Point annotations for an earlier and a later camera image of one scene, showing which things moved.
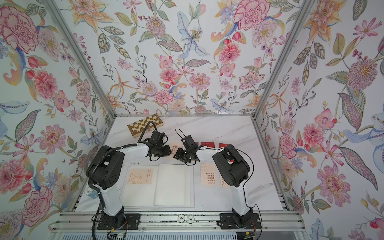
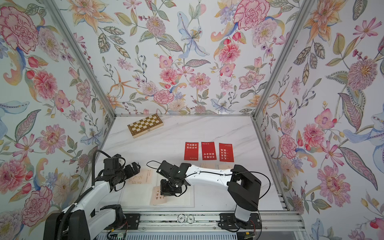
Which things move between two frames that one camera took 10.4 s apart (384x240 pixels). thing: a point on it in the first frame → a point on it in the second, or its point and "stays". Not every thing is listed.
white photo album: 159,186 stays
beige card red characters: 174,146 → 156,198
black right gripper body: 184,155 → 170,188
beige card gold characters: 140,176 stays
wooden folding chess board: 136,128 stays
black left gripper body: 162,151 → 127,172
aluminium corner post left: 59,16 stays
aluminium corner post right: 305,8 stays
